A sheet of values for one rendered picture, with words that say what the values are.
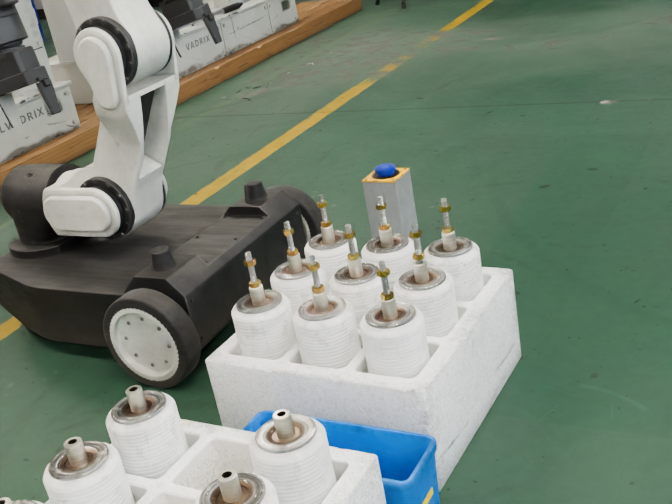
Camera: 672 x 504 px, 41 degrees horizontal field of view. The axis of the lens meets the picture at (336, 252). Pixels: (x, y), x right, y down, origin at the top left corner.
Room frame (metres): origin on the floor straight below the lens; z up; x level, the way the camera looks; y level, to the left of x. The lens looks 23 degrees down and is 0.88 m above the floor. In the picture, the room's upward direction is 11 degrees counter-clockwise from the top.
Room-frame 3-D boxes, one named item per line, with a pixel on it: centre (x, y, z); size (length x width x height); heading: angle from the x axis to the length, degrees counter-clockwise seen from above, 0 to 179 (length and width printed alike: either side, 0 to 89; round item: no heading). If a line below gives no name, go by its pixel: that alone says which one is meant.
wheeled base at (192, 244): (1.90, 0.45, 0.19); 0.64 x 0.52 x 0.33; 59
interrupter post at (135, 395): (1.05, 0.30, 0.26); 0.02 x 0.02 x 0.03
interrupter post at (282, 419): (0.92, 0.10, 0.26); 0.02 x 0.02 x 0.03
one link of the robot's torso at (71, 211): (1.92, 0.48, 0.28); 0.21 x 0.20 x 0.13; 59
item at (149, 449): (1.05, 0.30, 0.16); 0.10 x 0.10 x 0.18
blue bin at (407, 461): (1.07, 0.06, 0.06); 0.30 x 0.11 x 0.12; 58
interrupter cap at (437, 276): (1.27, -0.13, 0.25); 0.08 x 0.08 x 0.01
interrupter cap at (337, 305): (1.24, 0.04, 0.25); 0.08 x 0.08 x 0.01
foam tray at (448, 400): (1.34, -0.03, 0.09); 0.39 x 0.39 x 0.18; 57
